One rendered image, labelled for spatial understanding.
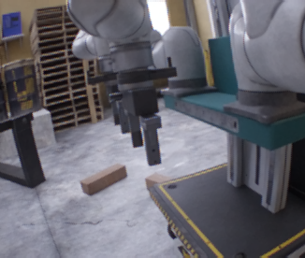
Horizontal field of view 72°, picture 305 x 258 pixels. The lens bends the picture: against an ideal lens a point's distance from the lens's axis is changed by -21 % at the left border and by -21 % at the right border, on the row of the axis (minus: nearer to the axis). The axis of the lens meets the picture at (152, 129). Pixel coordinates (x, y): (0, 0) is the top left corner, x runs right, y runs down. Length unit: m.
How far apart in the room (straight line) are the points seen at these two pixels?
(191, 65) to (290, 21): 0.66
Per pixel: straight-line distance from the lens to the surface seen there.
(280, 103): 0.55
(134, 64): 0.51
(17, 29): 5.32
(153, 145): 0.51
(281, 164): 0.83
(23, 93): 3.98
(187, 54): 0.93
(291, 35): 0.31
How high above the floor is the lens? 0.86
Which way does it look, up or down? 15 degrees down
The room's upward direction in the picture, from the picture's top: 8 degrees counter-clockwise
